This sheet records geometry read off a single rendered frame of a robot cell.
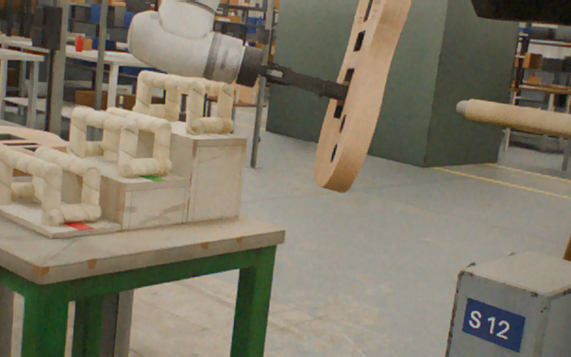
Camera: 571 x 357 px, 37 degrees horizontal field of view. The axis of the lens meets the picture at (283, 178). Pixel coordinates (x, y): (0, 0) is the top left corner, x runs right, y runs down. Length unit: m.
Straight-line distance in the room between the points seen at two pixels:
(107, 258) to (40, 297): 0.13
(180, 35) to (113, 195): 0.33
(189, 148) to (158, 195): 0.12
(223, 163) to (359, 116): 0.39
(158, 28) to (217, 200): 0.39
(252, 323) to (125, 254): 0.40
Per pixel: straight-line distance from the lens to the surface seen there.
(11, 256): 1.43
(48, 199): 1.55
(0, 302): 2.65
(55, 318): 1.42
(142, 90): 1.84
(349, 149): 1.46
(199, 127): 1.71
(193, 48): 1.56
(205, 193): 1.72
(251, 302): 1.74
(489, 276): 0.85
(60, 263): 1.38
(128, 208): 1.60
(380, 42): 1.49
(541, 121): 1.18
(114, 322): 2.25
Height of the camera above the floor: 1.33
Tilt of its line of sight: 10 degrees down
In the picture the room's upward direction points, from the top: 7 degrees clockwise
